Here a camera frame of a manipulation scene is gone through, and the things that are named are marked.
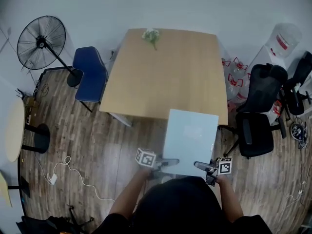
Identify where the large clear dispenser bottle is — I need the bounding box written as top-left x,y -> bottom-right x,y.
267,22 -> 302,58

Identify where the light wooden desk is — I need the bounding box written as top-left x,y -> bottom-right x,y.
0,171 -> 13,208

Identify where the white flower bunch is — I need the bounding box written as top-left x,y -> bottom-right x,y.
141,28 -> 161,51

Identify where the round wooden side table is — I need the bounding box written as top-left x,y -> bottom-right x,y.
4,98 -> 51,162

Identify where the thin white cable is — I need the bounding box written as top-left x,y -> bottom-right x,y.
284,150 -> 312,209

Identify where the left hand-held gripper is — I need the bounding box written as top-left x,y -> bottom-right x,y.
135,147 -> 180,179

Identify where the white desk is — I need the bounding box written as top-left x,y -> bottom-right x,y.
301,74 -> 312,119

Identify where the person's left forearm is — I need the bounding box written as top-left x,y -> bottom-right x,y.
109,168 -> 152,220

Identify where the black mesh office chair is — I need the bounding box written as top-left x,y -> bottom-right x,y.
219,63 -> 289,159
280,51 -> 312,117

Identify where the long white floor cable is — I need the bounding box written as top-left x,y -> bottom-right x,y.
34,156 -> 115,202

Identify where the black standing fan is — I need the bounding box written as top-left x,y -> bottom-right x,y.
17,15 -> 84,88

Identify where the black gadget pile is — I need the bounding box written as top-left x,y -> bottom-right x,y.
290,122 -> 309,148

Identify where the person's right forearm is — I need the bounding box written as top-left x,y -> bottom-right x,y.
215,175 -> 244,223

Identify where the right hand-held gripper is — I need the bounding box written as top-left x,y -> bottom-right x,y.
194,157 -> 233,187

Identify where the light blue board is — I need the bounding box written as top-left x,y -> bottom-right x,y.
160,109 -> 219,177

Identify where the clear red-handled water bottle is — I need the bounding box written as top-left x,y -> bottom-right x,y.
230,57 -> 249,79
227,73 -> 245,102
221,57 -> 232,76
271,99 -> 283,118

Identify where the person's black shirt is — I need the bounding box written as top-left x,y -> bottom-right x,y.
91,176 -> 273,234

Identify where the blue chair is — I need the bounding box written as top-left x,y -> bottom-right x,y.
72,46 -> 108,113

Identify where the brown cardboard box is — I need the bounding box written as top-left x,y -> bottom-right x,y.
24,96 -> 38,107

